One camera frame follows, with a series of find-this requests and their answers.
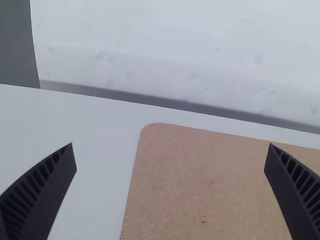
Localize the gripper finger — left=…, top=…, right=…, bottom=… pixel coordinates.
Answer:
left=264, top=142, right=320, bottom=240
left=0, top=142, right=78, bottom=240

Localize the cork mat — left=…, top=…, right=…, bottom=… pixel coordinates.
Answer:
left=120, top=122, right=320, bottom=240

